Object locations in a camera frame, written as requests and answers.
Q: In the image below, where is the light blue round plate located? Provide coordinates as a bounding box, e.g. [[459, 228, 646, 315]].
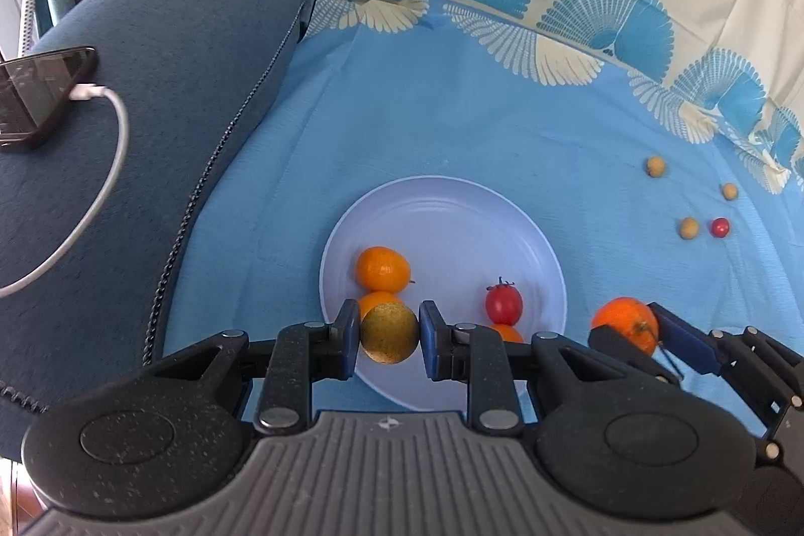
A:
[[319, 175, 568, 411]]

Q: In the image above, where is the black smartphone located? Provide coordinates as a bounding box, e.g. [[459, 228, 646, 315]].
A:
[[0, 46, 98, 153]]

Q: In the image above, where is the orange mandarin with twig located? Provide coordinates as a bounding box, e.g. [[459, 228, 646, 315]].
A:
[[590, 296, 683, 383]]

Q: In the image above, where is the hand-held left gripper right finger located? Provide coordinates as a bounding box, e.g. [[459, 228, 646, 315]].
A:
[[418, 300, 635, 432]]

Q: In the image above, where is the white charging cable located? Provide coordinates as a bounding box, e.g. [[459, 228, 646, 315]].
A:
[[0, 82, 130, 299]]

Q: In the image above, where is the blue cream fan-print sheet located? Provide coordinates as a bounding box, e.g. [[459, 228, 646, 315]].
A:
[[163, 0, 804, 417]]

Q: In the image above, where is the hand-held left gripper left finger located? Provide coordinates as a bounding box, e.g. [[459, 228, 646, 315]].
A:
[[147, 300, 363, 432]]

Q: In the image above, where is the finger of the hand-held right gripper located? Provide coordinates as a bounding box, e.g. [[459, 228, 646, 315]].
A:
[[647, 302, 804, 405], [590, 324, 683, 386]]

